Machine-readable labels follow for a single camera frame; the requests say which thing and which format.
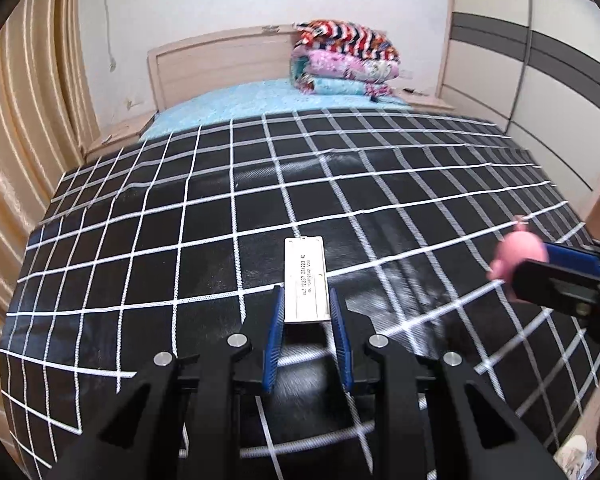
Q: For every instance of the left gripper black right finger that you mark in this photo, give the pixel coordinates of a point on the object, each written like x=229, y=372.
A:
x=343, y=347

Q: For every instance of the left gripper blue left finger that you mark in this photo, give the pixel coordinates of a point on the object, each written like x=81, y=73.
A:
x=274, y=339

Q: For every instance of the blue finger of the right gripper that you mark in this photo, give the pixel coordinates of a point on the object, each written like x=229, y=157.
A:
x=574, y=259
x=561, y=289

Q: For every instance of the pink pig toy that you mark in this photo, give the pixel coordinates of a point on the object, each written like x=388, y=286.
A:
x=515, y=248

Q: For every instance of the white cardboard box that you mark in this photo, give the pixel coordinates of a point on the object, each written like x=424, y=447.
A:
x=305, y=281

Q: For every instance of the black white grid bedcover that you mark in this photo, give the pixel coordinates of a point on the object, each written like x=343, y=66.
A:
x=174, y=242

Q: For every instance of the right wooden nightstand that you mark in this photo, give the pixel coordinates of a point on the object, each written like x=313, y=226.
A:
x=422, y=102

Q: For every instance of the wooden nightstand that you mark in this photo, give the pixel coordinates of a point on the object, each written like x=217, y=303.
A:
x=119, y=136
x=422, y=102

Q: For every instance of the beige wardrobe with dark stripe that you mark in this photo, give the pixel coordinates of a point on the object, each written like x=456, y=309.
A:
x=533, y=68

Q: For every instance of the light blue bed sheet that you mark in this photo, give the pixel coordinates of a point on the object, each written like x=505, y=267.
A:
x=267, y=97

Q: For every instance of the light blue folded quilt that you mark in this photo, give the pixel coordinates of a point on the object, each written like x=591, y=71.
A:
x=342, y=87

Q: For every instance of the pink patterned folded quilt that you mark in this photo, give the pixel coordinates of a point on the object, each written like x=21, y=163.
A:
x=320, y=63

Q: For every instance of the left wooden nightstand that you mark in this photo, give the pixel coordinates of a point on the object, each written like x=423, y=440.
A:
x=119, y=136

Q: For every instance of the beige wooden headboard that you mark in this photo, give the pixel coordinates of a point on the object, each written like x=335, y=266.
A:
x=191, y=67

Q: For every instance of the striped folded blanket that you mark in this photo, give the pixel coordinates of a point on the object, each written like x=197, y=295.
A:
x=346, y=38

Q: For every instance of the beige orange curtain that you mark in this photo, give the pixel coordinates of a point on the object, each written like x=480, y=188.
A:
x=46, y=120

